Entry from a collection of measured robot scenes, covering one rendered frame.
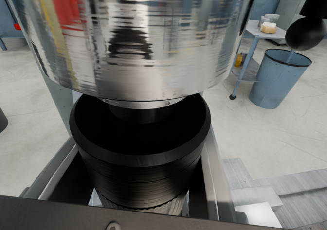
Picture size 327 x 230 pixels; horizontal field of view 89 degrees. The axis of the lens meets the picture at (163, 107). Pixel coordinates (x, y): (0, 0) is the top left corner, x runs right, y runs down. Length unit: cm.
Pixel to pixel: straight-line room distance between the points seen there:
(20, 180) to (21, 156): 23
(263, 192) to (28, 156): 177
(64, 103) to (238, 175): 48
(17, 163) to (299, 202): 183
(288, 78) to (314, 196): 181
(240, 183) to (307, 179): 24
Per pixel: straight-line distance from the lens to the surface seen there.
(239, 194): 34
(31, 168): 178
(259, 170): 177
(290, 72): 227
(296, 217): 52
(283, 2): 540
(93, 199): 52
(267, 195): 37
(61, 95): 54
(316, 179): 61
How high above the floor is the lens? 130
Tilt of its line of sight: 39 degrees down
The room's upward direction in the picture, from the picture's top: 4 degrees clockwise
